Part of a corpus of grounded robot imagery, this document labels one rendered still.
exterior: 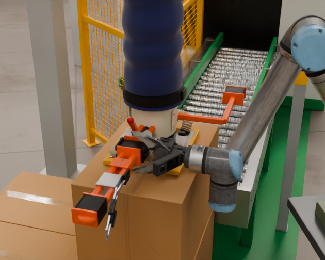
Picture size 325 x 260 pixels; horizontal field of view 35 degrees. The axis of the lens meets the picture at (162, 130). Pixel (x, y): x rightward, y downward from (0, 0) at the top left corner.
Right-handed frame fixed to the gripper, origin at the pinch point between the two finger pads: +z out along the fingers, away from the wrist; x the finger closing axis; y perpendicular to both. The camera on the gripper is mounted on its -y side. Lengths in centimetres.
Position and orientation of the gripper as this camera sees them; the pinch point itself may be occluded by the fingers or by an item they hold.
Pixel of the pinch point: (130, 152)
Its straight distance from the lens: 172.6
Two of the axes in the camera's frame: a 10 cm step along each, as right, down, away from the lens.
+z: -9.6, -1.3, 2.4
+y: 2.7, -4.4, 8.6
